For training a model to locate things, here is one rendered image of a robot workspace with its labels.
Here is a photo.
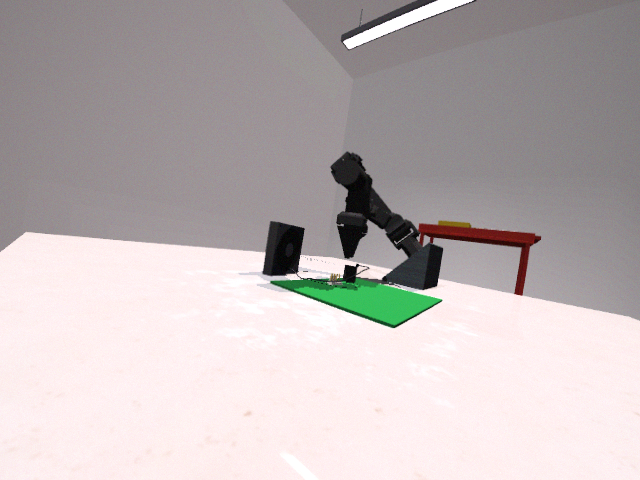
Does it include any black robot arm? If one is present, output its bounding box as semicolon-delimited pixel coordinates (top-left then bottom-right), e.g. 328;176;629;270
330;152;423;258

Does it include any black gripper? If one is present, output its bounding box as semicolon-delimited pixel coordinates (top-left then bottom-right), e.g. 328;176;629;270
336;193;370;259

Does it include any black cooling fan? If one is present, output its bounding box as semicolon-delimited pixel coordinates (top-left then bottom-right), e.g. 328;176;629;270
263;221;305;276

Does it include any green circuit board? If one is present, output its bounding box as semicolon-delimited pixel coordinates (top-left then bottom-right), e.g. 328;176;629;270
269;278;443;329

